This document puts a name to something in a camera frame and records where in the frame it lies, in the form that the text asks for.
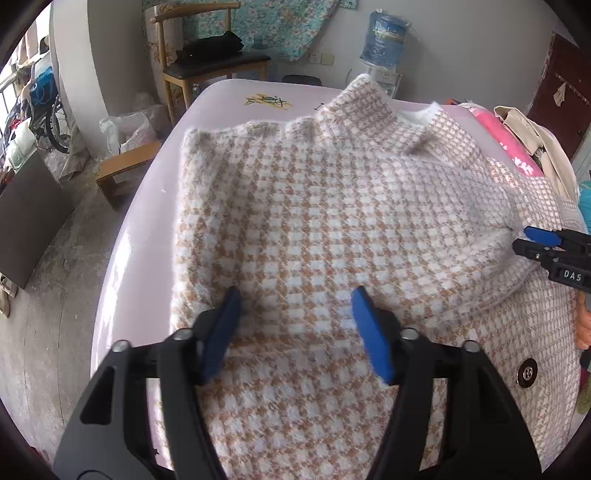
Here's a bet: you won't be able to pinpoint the person's right hand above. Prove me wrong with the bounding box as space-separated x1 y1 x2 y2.
574 293 591 352

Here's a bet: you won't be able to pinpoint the clear plastic bags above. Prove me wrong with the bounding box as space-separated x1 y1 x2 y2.
100 92 170 156

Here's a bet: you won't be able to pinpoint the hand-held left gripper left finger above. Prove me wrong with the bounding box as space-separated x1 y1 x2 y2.
53 287 243 480

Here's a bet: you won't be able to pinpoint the black bag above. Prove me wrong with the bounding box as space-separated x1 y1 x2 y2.
178 31 245 65

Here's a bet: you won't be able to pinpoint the wooden chair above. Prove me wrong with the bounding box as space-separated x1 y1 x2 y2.
150 2 271 126

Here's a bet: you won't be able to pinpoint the floral print board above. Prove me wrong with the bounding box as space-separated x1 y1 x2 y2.
148 18 182 66

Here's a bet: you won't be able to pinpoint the white water dispenser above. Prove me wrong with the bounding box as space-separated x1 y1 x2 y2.
367 67 403 100

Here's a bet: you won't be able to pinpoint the dark cabinet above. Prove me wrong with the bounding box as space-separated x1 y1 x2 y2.
0 150 75 291

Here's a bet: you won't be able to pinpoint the beige garment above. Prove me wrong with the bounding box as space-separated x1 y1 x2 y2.
493 105 580 200

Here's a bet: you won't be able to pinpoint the wheelchair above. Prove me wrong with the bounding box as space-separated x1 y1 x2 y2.
25 60 75 154

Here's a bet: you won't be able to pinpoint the dark brown door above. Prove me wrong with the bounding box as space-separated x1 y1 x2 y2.
526 31 591 160

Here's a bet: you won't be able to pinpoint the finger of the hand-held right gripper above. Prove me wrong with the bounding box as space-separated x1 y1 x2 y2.
524 226 591 250
512 237 591 274

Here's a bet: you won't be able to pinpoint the low wooden stool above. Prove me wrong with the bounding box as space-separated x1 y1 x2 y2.
95 141 162 209

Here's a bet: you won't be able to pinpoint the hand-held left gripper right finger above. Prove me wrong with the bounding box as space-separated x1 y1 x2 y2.
351 285 543 480

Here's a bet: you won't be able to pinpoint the fuzzy checked beige coat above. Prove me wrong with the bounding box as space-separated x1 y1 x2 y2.
168 74 589 480

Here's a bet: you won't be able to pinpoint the pink floral blanket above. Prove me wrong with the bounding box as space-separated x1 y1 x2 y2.
457 102 546 178

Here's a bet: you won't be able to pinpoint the teal floral curtain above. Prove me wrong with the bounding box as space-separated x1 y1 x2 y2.
143 0 360 63

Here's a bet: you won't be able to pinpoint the teal cloth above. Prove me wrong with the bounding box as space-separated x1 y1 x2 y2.
577 182 591 232

